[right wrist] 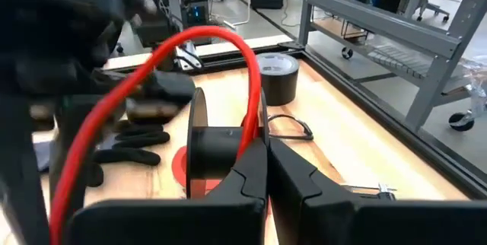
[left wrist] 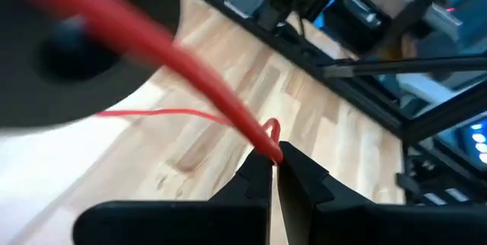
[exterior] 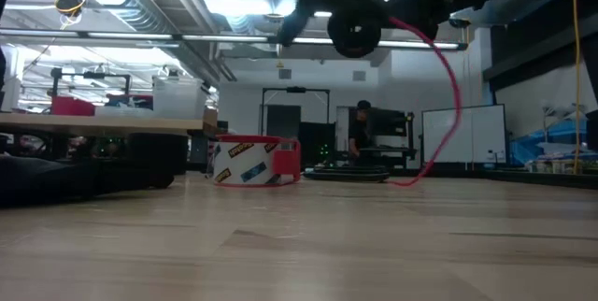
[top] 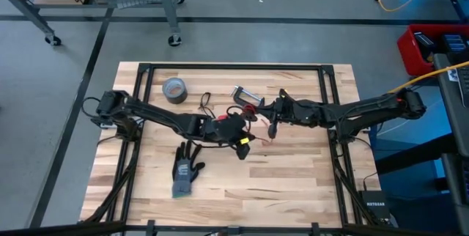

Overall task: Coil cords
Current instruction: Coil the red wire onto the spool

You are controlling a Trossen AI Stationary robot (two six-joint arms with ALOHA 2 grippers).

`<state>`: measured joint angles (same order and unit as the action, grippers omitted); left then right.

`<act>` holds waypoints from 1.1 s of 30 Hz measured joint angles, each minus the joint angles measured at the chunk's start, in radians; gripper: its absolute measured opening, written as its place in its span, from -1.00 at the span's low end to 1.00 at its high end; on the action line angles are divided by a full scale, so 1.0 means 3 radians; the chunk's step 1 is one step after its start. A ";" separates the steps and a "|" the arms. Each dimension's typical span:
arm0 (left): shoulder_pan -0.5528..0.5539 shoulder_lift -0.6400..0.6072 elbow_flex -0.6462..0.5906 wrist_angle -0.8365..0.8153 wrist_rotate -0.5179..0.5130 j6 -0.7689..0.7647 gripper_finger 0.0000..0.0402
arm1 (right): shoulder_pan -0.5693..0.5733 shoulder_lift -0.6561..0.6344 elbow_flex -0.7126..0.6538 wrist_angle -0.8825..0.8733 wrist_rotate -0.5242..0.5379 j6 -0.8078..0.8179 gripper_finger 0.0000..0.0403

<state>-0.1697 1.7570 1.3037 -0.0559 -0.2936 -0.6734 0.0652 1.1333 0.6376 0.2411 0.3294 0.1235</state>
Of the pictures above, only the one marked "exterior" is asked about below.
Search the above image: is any clear plastic storage bin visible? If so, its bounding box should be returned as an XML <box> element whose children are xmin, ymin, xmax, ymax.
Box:
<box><xmin>152</xmin><ymin>76</ymin><xmax>209</xmax><ymax>120</ymax></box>

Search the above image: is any hanging yellow cable reel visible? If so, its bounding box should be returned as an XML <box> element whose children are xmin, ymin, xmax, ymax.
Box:
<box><xmin>53</xmin><ymin>0</ymin><xmax>86</xmax><ymax>18</ymax></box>

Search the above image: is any silver ventilation duct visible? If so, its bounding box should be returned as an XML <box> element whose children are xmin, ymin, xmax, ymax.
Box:
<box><xmin>60</xmin><ymin>0</ymin><xmax>237</xmax><ymax>85</ymax></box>

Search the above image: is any wood-top grey workbench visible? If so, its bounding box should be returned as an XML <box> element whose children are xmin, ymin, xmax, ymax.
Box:
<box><xmin>0</xmin><ymin>112</ymin><xmax>220</xmax><ymax>171</ymax></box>

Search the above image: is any red cord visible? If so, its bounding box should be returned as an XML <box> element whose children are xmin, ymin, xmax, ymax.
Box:
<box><xmin>386</xmin><ymin>15</ymin><xmax>463</xmax><ymax>188</ymax></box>

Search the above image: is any black overhead rig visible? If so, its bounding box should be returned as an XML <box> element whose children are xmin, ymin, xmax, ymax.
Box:
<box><xmin>49</xmin><ymin>66</ymin><xmax>133</xmax><ymax>99</ymax></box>

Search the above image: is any long ceiling light bar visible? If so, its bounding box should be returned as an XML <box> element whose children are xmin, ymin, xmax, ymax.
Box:
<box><xmin>0</xmin><ymin>28</ymin><xmax>468</xmax><ymax>52</ymax></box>

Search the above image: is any black work glove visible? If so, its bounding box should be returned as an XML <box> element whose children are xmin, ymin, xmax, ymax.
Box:
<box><xmin>0</xmin><ymin>154</ymin><xmax>177</xmax><ymax>209</ymax></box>

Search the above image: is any black equipment desk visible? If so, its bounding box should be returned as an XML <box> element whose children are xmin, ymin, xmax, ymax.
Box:
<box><xmin>335</xmin><ymin>107</ymin><xmax>420</xmax><ymax>169</ymax></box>

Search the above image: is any yellow extension cable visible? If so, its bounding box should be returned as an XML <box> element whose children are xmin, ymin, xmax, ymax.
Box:
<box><xmin>569</xmin><ymin>0</ymin><xmax>583</xmax><ymax>175</ymax></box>

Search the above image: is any black gantry stand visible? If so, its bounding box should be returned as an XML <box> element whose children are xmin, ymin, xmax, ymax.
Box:
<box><xmin>260</xmin><ymin>86</ymin><xmax>331</xmax><ymax>138</ymax></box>

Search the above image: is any person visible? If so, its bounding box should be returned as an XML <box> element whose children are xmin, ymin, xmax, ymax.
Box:
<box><xmin>348</xmin><ymin>99</ymin><xmax>375</xmax><ymax>161</ymax></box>

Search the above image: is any whiteboard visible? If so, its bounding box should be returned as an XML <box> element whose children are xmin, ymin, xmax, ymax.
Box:
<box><xmin>421</xmin><ymin>103</ymin><xmax>508</xmax><ymax>165</ymax></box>

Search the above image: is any red packing tape dispenser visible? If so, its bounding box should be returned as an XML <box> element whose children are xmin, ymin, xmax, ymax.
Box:
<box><xmin>212</xmin><ymin>134</ymin><xmax>302</xmax><ymax>188</ymax></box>

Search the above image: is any red plastic bin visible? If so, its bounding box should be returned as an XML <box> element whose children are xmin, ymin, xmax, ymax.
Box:
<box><xmin>50</xmin><ymin>95</ymin><xmax>96</xmax><ymax>117</ymax></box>

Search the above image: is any blue tarp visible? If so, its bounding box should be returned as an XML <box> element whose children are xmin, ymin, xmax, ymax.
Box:
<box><xmin>508</xmin><ymin>118</ymin><xmax>589</xmax><ymax>166</ymax></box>

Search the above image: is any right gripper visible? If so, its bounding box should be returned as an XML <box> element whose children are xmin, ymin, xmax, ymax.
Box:
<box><xmin>387</xmin><ymin>0</ymin><xmax>473</xmax><ymax>40</ymax></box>

